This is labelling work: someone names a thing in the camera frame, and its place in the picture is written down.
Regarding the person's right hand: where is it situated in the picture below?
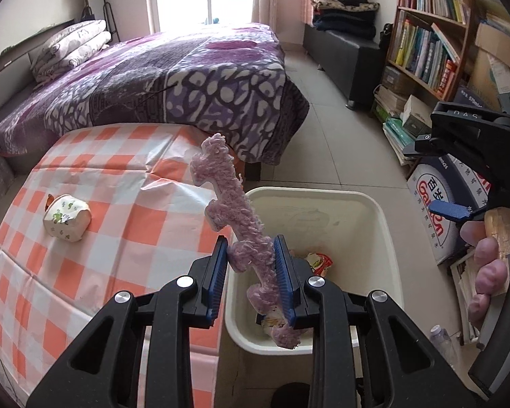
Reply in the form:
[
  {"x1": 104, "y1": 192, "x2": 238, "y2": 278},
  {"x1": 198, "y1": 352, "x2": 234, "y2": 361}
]
[{"x1": 459, "y1": 191, "x2": 510, "y2": 324}]

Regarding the brown cardboard box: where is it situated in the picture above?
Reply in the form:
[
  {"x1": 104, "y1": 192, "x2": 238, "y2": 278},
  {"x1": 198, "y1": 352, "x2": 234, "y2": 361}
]
[{"x1": 467, "y1": 21, "x2": 510, "y2": 109}]

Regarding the torn red noodle cup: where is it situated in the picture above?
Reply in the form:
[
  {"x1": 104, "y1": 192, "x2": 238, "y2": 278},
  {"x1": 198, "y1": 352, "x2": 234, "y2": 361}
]
[{"x1": 304, "y1": 252, "x2": 334, "y2": 277}]

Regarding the black bag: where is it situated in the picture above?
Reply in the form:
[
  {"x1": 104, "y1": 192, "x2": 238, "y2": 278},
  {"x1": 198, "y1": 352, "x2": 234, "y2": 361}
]
[{"x1": 380, "y1": 22, "x2": 396, "y2": 66}]

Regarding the foam puzzle mat edge strip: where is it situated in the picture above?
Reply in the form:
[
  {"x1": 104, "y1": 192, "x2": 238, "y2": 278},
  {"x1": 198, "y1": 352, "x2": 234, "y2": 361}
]
[{"x1": 189, "y1": 133, "x2": 302, "y2": 351}]

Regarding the white plastic bin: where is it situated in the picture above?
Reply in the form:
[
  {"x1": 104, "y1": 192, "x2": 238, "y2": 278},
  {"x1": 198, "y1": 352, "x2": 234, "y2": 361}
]
[{"x1": 224, "y1": 186, "x2": 405, "y2": 355}]

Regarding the grey bed frame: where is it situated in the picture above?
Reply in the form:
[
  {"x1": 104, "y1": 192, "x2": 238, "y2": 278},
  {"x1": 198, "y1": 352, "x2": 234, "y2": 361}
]
[{"x1": 0, "y1": 19, "x2": 264, "y2": 181}]

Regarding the wooden bookshelf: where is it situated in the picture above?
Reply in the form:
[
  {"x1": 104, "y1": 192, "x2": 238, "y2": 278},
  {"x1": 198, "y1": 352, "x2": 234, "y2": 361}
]
[{"x1": 385, "y1": 0, "x2": 479, "y2": 103}]

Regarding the bed with purple quilt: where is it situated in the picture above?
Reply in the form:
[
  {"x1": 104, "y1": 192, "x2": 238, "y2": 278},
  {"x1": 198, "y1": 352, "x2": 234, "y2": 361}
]
[{"x1": 0, "y1": 22, "x2": 310, "y2": 166}]

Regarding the pile of folded clothes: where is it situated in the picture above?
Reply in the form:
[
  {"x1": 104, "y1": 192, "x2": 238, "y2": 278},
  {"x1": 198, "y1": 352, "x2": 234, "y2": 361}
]
[{"x1": 311, "y1": 0, "x2": 381, "y2": 40}]

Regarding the crushed floral paper cup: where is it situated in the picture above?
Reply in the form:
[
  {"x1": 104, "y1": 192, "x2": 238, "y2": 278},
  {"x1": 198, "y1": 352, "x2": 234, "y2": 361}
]
[{"x1": 42, "y1": 194, "x2": 91, "y2": 243}]

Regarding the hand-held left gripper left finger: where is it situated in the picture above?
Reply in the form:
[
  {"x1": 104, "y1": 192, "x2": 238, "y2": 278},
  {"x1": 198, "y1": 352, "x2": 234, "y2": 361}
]
[{"x1": 25, "y1": 235, "x2": 230, "y2": 408}]

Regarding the blue and white printed box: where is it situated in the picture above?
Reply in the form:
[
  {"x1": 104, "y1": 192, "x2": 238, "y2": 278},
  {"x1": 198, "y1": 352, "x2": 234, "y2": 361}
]
[{"x1": 407, "y1": 153, "x2": 494, "y2": 266}]

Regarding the small white box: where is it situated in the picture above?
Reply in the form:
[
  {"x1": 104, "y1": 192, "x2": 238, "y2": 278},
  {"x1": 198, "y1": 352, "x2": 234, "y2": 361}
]
[{"x1": 402, "y1": 94, "x2": 434, "y2": 137}]

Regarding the stack of white booklets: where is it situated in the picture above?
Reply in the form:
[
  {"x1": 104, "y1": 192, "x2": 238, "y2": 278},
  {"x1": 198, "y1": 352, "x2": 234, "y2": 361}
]
[{"x1": 450, "y1": 246, "x2": 481, "y2": 345}]

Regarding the black bench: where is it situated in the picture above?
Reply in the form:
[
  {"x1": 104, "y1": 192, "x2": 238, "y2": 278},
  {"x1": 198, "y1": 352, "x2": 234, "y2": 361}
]
[{"x1": 303, "y1": 23, "x2": 385, "y2": 111}]

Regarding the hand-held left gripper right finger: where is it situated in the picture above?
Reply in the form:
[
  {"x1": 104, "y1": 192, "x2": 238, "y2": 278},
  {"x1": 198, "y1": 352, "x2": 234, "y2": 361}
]
[{"x1": 273, "y1": 234, "x2": 487, "y2": 408}]

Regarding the row of colourful books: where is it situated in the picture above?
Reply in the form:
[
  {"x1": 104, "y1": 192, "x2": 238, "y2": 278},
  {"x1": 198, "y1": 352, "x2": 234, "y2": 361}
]
[{"x1": 393, "y1": 11, "x2": 462, "y2": 96}]

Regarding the stack of books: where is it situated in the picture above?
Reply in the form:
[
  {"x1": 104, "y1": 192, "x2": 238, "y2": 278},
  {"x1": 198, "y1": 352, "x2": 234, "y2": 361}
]
[{"x1": 372, "y1": 66, "x2": 434, "y2": 166}]

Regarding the clear plastic bottle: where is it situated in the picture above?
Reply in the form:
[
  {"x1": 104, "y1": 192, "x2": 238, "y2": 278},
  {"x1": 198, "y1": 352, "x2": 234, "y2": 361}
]
[{"x1": 429, "y1": 325, "x2": 457, "y2": 366}]

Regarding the black metal rack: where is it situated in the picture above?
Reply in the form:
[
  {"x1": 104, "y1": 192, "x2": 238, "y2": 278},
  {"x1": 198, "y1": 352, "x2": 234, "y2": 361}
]
[{"x1": 82, "y1": 0, "x2": 116, "y2": 43}]

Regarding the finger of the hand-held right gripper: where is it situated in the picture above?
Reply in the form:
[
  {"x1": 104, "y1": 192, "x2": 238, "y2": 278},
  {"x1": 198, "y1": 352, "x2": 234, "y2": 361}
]
[
  {"x1": 404, "y1": 134, "x2": 440, "y2": 156},
  {"x1": 431, "y1": 202, "x2": 487, "y2": 222}
]

